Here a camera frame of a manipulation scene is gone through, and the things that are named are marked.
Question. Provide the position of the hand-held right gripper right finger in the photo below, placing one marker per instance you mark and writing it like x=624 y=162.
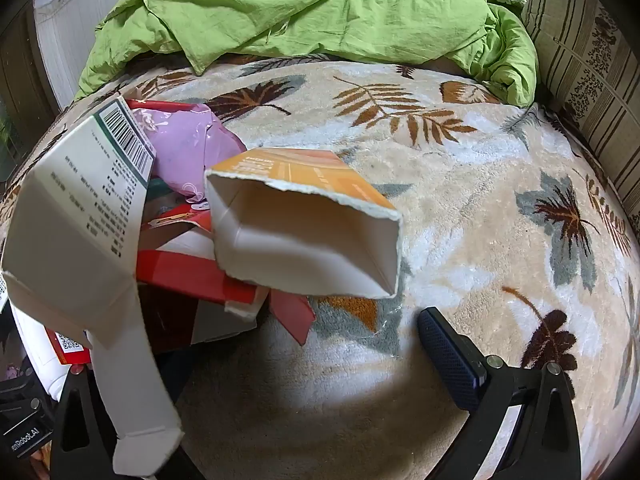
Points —
x=450 y=355

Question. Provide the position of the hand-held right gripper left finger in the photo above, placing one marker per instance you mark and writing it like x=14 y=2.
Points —
x=75 y=410

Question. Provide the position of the red packaging pieces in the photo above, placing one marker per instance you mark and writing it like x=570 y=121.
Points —
x=190 y=270

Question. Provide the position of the orange cardboard box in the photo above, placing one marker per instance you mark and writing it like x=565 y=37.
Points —
x=300 y=240

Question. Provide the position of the white carton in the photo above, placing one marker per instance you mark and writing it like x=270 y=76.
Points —
x=65 y=210

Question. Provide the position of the purple plastic bag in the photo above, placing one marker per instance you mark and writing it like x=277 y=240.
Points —
x=185 y=145

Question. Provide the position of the leaf print blanket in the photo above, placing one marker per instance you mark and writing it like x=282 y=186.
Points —
x=450 y=210

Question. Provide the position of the striped beige pillow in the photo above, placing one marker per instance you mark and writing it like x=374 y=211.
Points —
x=580 y=60

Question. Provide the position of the dark wooden cabinet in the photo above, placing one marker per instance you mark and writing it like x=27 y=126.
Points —
x=15 y=85

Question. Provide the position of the green quilt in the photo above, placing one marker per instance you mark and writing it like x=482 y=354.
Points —
x=300 y=10

